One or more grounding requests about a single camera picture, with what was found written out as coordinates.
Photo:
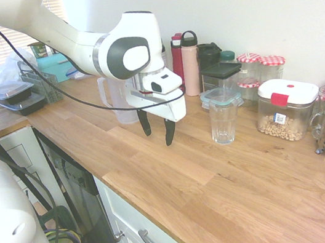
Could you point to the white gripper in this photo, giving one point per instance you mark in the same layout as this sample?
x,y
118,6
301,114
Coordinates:
x,y
150,104

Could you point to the clear pitcher with blue lid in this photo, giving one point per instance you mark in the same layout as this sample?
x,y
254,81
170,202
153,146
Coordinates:
x,y
120,103

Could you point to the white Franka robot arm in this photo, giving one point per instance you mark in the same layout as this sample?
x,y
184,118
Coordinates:
x,y
39,20

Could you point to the red water bottle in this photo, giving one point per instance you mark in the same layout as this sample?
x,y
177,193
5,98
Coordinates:
x,y
177,59

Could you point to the glass container with teal lid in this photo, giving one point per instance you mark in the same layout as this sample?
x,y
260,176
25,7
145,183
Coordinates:
x,y
206,97

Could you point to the clear glass tumbler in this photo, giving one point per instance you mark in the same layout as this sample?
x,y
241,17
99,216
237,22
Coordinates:
x,y
224,120

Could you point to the pink bottle with black cap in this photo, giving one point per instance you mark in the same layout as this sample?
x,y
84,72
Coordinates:
x,y
190,67

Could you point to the square canister with black lid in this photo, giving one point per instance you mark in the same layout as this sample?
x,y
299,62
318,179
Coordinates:
x,y
221,71

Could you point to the clear zip bag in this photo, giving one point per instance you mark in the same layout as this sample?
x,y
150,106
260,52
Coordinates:
x,y
75,73

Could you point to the small jar red checkered lid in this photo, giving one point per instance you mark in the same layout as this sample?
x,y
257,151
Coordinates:
x,y
249,89

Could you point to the black dishwasher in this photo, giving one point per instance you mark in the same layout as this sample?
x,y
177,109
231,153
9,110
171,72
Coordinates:
x,y
80,191

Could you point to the jar with green lid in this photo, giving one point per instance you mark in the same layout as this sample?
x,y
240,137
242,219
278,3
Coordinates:
x,y
228,55

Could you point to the white cabinet drawer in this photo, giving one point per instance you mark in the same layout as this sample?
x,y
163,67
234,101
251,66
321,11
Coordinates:
x,y
130,226

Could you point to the jar with red checkered lid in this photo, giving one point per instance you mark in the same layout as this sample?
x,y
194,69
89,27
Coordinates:
x,y
272,67
249,64

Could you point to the grey cutlery basket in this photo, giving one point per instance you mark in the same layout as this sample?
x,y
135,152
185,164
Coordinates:
x,y
49,87

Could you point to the silver cabinet knob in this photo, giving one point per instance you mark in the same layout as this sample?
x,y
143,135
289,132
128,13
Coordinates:
x,y
119,236

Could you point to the teal box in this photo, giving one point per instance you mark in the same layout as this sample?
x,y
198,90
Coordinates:
x,y
50,67

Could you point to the black takeout container clear lid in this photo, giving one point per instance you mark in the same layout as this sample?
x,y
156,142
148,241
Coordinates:
x,y
27,105
9,91

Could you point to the cereal container with white lid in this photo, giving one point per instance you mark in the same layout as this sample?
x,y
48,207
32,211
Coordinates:
x,y
288,106

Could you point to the green instant noodle cup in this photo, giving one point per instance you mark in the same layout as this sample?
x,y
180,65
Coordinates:
x,y
39,50

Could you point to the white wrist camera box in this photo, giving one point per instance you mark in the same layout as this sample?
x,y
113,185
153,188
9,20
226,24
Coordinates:
x,y
165,83

